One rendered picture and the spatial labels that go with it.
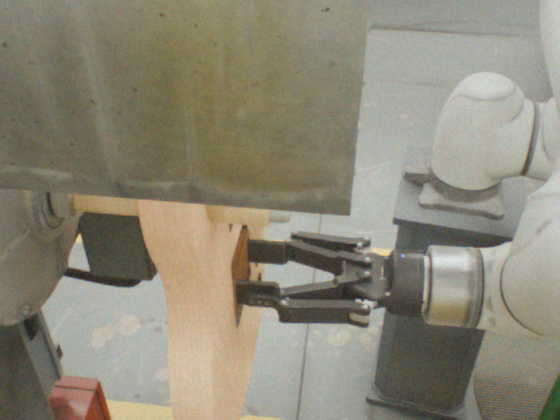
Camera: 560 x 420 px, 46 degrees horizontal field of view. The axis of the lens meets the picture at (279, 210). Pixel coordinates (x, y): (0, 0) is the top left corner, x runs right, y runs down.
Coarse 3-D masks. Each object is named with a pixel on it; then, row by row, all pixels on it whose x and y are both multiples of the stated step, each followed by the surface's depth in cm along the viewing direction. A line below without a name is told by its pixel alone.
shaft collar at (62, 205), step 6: (54, 192) 60; (54, 198) 60; (60, 198) 60; (66, 198) 60; (72, 198) 61; (54, 204) 61; (60, 204) 61; (66, 204) 60; (72, 204) 61; (54, 210) 61; (60, 210) 61; (66, 210) 61; (72, 210) 61; (60, 216) 62; (66, 216) 62; (72, 216) 62; (78, 216) 63
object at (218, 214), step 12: (84, 204) 61; (96, 204) 61; (108, 204) 61; (120, 204) 61; (132, 204) 60; (216, 216) 60; (228, 216) 60; (240, 216) 60; (252, 216) 60; (264, 216) 59
